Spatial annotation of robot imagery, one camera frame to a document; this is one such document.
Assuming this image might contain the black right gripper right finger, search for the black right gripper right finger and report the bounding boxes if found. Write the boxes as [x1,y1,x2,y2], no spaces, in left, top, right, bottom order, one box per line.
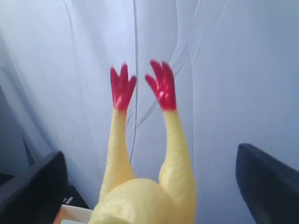
[235,143,299,224]

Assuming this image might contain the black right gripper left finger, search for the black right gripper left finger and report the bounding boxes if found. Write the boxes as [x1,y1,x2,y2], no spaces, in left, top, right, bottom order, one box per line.
[0,152,68,224]

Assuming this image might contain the whole yellow rubber chicken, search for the whole yellow rubber chicken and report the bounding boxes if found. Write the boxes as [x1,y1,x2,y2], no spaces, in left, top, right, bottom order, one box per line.
[87,60,198,224]

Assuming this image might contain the cream bin marked X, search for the cream bin marked X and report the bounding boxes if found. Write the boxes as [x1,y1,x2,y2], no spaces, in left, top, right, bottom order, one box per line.
[54,204,92,224]

